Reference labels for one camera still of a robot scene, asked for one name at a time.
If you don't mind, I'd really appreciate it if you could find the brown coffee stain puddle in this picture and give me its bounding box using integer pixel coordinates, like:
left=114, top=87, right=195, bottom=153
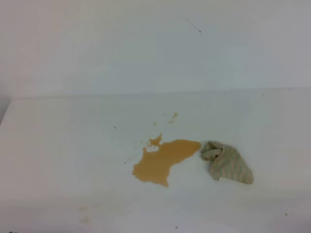
left=132, top=133, right=201, bottom=188

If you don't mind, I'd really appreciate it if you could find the green striped rag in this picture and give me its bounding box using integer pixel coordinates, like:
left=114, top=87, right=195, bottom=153
left=201, top=141, right=254, bottom=184

